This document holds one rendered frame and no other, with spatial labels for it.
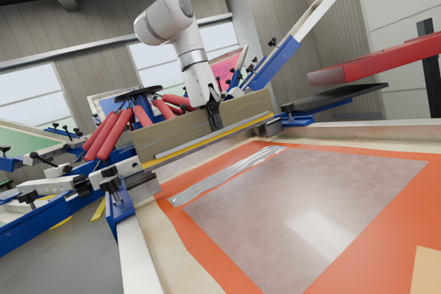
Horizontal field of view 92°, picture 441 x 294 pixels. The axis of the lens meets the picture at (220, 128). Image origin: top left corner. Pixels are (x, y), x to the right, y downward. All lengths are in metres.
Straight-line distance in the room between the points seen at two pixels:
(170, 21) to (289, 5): 4.20
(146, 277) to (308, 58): 4.45
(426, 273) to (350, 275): 0.06
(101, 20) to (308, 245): 4.55
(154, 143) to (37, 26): 4.41
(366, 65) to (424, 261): 1.12
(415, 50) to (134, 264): 1.45
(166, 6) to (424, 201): 0.50
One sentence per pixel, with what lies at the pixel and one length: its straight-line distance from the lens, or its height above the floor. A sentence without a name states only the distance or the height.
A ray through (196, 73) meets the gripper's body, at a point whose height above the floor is 1.22.
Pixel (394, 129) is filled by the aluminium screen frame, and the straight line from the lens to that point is 0.58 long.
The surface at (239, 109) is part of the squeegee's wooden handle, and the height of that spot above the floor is 1.10.
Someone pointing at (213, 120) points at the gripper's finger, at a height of 1.10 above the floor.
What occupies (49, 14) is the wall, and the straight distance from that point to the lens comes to 4.84.
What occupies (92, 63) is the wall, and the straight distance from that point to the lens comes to 4.47.
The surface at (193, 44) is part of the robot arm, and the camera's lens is 0.55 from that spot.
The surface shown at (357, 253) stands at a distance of 0.31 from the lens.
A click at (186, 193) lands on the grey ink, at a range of 0.54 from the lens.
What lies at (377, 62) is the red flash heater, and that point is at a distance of 1.38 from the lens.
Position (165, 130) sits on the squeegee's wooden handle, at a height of 1.12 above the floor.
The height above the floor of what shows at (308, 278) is 0.95.
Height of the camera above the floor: 1.16
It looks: 9 degrees down
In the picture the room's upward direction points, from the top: 18 degrees counter-clockwise
